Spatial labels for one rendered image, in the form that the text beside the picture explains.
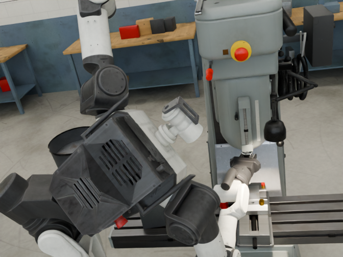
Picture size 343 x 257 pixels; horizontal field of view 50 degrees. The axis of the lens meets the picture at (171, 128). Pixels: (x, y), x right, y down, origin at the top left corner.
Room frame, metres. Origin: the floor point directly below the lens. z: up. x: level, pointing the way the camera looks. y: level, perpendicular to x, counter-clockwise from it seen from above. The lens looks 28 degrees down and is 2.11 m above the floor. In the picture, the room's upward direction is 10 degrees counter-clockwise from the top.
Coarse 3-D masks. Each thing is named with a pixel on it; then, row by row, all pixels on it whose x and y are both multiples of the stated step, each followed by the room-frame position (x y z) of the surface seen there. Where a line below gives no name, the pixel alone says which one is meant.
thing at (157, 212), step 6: (156, 210) 1.30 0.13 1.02; (162, 210) 1.30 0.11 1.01; (144, 216) 1.30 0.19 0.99; (150, 216) 1.30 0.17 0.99; (156, 216) 1.30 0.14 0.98; (162, 216) 1.30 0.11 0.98; (144, 222) 1.30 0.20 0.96; (150, 222) 1.30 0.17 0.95; (156, 222) 1.30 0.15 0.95; (162, 222) 1.30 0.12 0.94; (144, 228) 1.30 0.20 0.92
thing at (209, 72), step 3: (210, 63) 1.15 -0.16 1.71; (210, 66) 1.12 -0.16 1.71; (207, 69) 1.09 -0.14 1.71; (210, 69) 1.08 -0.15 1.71; (207, 72) 1.06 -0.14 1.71; (210, 72) 1.06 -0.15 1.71; (207, 75) 1.05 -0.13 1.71; (210, 75) 1.04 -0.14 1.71; (207, 78) 1.04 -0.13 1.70; (210, 78) 1.04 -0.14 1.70
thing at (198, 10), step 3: (195, 0) 1.23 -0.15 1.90; (198, 0) 1.22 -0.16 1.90; (201, 0) 1.21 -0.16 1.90; (204, 0) 1.23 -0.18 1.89; (198, 3) 1.16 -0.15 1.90; (201, 3) 1.16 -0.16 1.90; (198, 6) 1.12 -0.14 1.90; (201, 6) 1.11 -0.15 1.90; (195, 9) 1.08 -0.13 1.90; (198, 9) 1.07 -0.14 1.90; (201, 9) 1.07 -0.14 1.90; (195, 12) 1.04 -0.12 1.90; (198, 12) 1.03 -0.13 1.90; (201, 12) 1.03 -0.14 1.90; (195, 15) 1.03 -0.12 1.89
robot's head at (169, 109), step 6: (180, 96) 0.94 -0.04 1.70; (174, 102) 0.92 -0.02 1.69; (180, 102) 0.91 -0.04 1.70; (168, 108) 0.92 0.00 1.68; (174, 108) 0.91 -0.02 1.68; (180, 108) 0.90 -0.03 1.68; (186, 108) 0.93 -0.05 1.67; (162, 114) 0.93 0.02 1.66; (168, 114) 0.91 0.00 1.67; (174, 114) 0.90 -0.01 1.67; (186, 114) 0.90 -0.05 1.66; (192, 114) 0.93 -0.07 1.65; (192, 120) 0.90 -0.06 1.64; (198, 120) 0.92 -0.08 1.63
